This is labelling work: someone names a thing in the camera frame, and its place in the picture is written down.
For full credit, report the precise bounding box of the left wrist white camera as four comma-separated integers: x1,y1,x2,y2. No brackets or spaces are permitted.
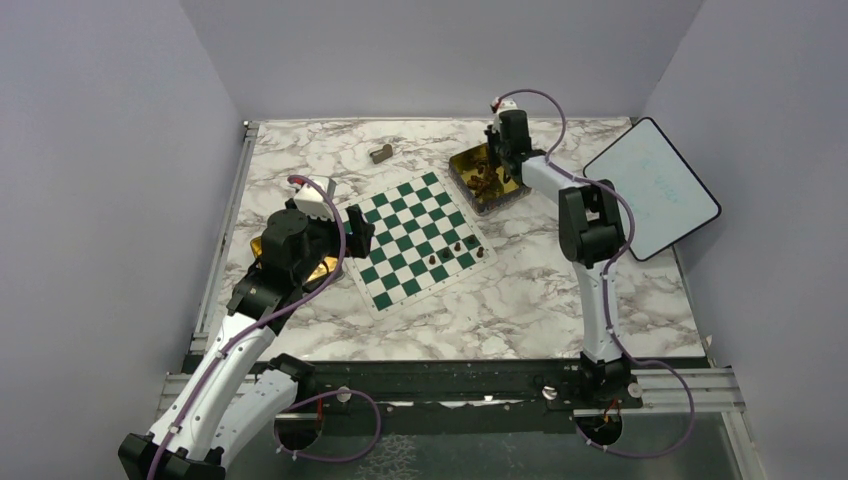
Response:
293,176,336,220

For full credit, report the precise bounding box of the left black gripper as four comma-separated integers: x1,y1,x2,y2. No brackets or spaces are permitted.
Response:
288,197,375,285

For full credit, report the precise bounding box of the gold tin with white pieces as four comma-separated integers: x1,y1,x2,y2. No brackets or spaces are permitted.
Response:
249,237,338,284

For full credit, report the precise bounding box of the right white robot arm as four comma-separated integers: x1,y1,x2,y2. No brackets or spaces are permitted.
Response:
486,106,630,407

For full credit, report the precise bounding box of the small grey tan clip device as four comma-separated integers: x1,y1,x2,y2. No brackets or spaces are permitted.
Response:
368,144,394,165

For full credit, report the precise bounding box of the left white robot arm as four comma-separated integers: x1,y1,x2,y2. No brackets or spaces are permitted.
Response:
118,202,375,479

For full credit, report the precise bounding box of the black metal base frame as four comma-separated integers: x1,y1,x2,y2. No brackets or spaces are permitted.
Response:
165,357,747,439

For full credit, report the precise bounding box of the green white chess board mat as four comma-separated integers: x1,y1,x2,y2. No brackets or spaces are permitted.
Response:
345,171,497,319

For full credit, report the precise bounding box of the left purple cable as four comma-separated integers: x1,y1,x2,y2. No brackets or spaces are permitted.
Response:
145,175,384,480

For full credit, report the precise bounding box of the small whiteboard tablet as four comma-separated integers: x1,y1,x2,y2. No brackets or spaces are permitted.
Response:
583,117,722,261

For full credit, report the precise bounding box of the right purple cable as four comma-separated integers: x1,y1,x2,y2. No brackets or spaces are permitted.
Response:
488,88,697,460

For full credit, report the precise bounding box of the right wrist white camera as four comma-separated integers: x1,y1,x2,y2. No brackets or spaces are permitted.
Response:
490,97,518,116

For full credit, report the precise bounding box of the purple cable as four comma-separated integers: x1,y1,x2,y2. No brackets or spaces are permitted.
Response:
145,175,384,480
488,88,697,460

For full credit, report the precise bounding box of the gold tin with dark pieces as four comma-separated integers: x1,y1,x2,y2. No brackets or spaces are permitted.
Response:
448,144,531,216

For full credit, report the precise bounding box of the wrist white camera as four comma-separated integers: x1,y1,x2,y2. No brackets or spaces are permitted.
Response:
293,176,336,220
490,97,518,116

